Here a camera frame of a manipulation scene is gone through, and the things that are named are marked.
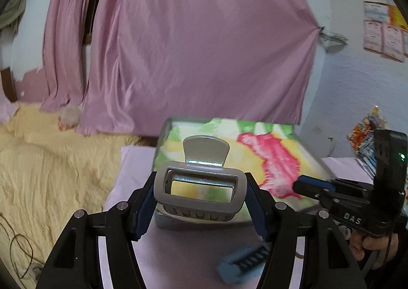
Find right hand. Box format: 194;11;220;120
349;230;399;269

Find stack of books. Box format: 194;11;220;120
358;152;377;180

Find colourful cartoon tray box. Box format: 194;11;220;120
153;118;334;211

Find colourful patterned bag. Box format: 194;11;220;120
347;105;387;156

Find yellow bed sheet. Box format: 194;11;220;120
1;105;143;288

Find pink table cloth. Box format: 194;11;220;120
98;144;374;289

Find large pink curtain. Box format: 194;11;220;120
78;0;320;136

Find olive green hanging cloth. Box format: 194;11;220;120
0;0;26;33

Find narrow pink curtain panel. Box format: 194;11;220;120
41;0;89;112

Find black cable on bed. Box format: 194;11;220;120
0;213;42;280

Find pink wall certificates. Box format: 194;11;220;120
363;0;407;63

